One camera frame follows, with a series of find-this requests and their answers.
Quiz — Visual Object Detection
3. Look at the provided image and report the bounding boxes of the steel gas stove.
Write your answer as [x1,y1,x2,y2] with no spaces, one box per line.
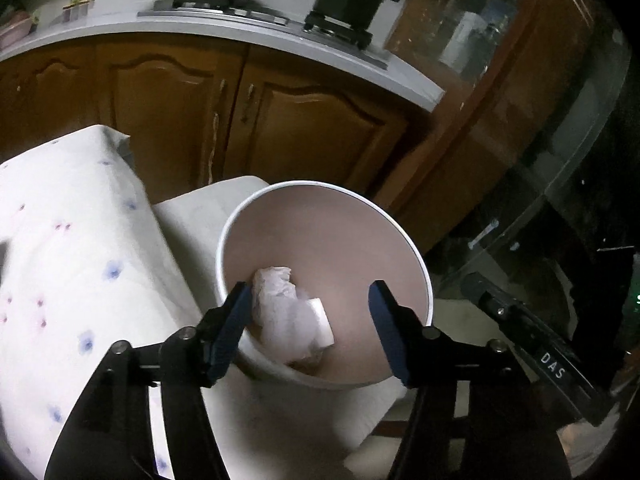
[137,0,391,70]

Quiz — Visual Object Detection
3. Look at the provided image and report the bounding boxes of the pink plastic basin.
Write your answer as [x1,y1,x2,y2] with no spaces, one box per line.
[0,10,33,47]

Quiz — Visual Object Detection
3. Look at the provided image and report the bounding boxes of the round white trash bin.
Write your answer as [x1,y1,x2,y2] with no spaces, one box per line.
[216,180,435,392]

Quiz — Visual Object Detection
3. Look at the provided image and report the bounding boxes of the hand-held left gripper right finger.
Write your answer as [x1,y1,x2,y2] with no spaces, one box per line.
[367,280,573,480]

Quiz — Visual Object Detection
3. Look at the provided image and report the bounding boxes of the white floral tablecloth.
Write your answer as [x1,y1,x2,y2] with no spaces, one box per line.
[0,124,201,480]

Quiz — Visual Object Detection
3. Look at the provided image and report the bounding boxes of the wooden glass-door cabinet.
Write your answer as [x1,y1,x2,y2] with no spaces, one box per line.
[385,0,636,411]

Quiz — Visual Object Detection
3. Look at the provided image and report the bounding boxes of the white tissue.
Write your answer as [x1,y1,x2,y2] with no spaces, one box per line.
[250,266,335,366]

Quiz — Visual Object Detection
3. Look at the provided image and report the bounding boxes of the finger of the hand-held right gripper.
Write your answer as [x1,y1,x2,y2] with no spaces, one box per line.
[461,272,531,333]

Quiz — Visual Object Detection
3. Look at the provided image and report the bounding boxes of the brown wooden base cabinets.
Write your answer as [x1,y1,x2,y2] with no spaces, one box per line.
[0,30,436,211]

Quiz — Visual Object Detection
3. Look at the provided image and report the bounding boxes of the white kitchen countertop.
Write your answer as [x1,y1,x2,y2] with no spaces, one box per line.
[0,0,446,111]

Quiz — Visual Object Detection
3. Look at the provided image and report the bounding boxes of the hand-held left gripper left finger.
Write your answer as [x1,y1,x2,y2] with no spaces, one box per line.
[42,281,253,480]

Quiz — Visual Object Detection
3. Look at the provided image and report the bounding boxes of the white cushioned stool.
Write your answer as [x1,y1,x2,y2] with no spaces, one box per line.
[152,176,416,480]

